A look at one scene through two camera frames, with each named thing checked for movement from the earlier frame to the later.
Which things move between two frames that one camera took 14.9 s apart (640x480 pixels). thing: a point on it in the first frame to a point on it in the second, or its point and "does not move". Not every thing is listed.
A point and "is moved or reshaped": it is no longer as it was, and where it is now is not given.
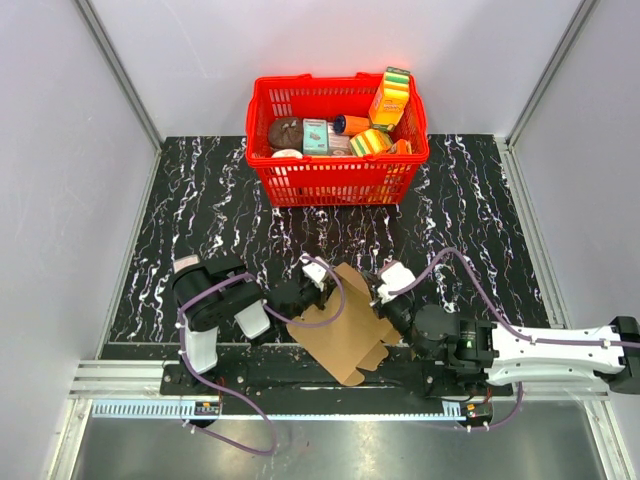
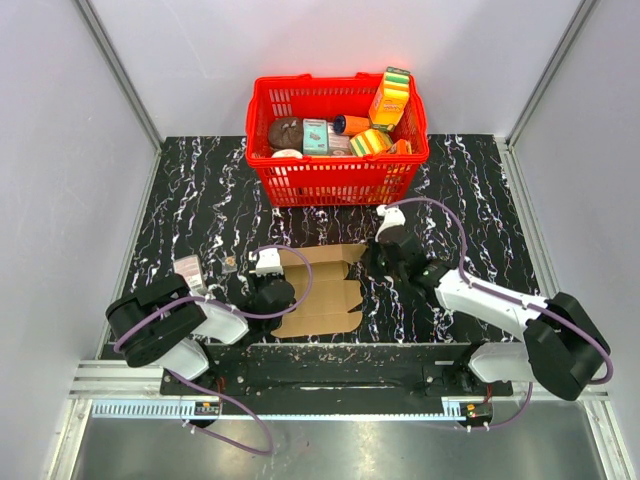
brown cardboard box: (353, 343) is moved or reshaped
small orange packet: (402, 146) does not move
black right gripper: (373, 282) to (369, 261)
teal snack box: (314, 136) does not move
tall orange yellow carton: (389, 99) does not move
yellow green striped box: (370, 142) does not move
